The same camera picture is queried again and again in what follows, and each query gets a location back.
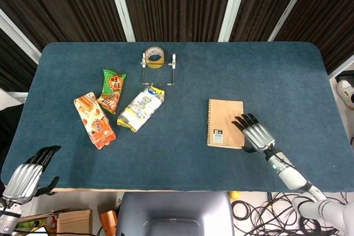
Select black floor cables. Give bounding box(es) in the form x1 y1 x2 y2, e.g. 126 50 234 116
231 191 354 236

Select white frame post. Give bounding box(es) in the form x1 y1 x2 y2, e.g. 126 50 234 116
268 0 316 42
106 0 136 42
218 0 251 42
0 9 42 64
329 53 354 78

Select orange plastic object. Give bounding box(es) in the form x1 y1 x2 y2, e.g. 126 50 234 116
100 210 118 236

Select black clothing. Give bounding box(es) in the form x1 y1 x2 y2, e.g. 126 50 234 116
0 103 27 165

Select yellow white plastic package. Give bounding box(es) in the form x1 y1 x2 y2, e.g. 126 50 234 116
116 85 166 133

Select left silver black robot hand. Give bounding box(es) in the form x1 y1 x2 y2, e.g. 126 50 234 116
2 145 62 205

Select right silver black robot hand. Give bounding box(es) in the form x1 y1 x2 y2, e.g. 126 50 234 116
231 113 277 154

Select clear packing tape roll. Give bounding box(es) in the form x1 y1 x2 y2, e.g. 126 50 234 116
143 47 164 70

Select grey robot torso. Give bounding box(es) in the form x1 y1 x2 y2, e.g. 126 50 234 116
116 191 235 236

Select metal wire stand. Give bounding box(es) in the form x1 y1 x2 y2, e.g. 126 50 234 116
140 53 177 86

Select orange biscuit box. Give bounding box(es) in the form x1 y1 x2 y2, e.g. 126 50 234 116
73 92 117 150

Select brown spiral notebook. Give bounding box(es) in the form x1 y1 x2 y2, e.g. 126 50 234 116
206 98 246 150

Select blue table cloth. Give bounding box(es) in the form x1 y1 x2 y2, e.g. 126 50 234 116
1 41 353 192

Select white sneaker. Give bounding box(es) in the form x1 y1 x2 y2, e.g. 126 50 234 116
336 79 354 107

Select green snack bag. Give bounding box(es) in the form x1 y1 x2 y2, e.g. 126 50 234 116
96 69 127 115

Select cardboard box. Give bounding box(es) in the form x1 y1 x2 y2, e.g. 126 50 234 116
56 209 93 236

